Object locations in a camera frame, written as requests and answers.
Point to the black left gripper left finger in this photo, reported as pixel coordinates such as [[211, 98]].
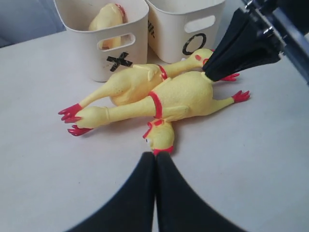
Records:
[[131, 208]]

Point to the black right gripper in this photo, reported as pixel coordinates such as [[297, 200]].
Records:
[[243, 47]]

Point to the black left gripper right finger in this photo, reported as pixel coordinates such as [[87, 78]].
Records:
[[179, 207]]

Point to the severed yellow chicken head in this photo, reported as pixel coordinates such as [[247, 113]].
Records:
[[159, 136]]

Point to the large yellow rubber chicken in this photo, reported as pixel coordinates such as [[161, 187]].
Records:
[[187, 95]]

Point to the headless yellow chicken body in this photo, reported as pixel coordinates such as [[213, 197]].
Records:
[[110, 15]]

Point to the cream bin marked O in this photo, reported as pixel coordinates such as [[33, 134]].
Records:
[[177, 28]]

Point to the yellow rubber chicken with head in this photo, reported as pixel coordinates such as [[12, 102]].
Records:
[[134, 83]]

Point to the cream bin marked X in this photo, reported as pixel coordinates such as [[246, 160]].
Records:
[[105, 36]]

